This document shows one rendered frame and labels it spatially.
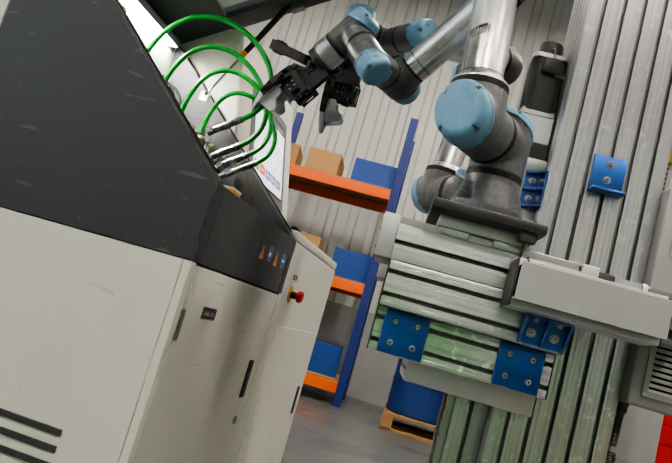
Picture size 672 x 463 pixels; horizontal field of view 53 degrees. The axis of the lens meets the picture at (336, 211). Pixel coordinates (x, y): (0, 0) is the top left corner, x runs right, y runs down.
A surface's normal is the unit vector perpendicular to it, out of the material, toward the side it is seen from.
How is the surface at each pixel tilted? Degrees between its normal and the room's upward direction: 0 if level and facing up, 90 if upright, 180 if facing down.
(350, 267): 90
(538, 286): 90
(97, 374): 90
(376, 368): 90
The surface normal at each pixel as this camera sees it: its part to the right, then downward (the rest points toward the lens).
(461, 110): -0.61, -0.17
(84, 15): -0.16, -0.21
